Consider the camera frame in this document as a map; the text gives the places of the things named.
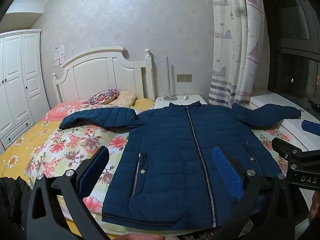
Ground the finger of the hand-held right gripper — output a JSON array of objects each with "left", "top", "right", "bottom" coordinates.
[
  {"left": 271, "top": 137, "right": 304, "bottom": 172},
  {"left": 301, "top": 119, "right": 320, "bottom": 132}
]

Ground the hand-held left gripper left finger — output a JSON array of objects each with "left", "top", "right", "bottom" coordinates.
[{"left": 26, "top": 145, "right": 110, "bottom": 240}]

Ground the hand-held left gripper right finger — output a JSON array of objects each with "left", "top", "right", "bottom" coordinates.
[{"left": 211, "top": 145, "right": 295, "bottom": 240}]

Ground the dark blue puffer jacket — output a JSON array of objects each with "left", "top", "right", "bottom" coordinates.
[{"left": 60, "top": 100, "right": 302, "bottom": 230}]

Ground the floral checked blanket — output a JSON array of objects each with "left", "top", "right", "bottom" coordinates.
[{"left": 24, "top": 106, "right": 293, "bottom": 240}]

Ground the round mandala pattern pillow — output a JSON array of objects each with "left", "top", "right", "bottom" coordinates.
[{"left": 87, "top": 89, "right": 120, "bottom": 105}]

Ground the dark window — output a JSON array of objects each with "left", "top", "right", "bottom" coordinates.
[{"left": 260, "top": 0, "right": 320, "bottom": 120}]

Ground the yellow patterned pillow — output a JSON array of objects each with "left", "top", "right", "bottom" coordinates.
[{"left": 110, "top": 91, "right": 137, "bottom": 107}]

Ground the white nightstand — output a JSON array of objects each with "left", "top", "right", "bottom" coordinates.
[{"left": 153, "top": 94, "right": 208, "bottom": 110}]

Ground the yellow pink daisy bedsheet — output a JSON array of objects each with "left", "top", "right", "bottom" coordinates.
[{"left": 0, "top": 99, "right": 155, "bottom": 188}]

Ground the black fuzzy cloth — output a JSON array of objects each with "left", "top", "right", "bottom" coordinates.
[{"left": 0, "top": 176, "right": 32, "bottom": 240}]

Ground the white wooden bed headboard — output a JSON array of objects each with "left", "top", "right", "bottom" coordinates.
[{"left": 52, "top": 46, "right": 156, "bottom": 104}]

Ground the white pole lamp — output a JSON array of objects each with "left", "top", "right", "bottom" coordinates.
[{"left": 163, "top": 56, "right": 178, "bottom": 101}]

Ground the sailboat print curtain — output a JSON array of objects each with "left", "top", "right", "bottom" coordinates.
[{"left": 208, "top": 0, "right": 266, "bottom": 108}]

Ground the white panelled wardrobe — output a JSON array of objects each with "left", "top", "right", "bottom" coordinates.
[{"left": 0, "top": 29, "right": 50, "bottom": 150}]

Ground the white wall notice paper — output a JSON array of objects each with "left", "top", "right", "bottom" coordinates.
[{"left": 54, "top": 44, "right": 66, "bottom": 60}]

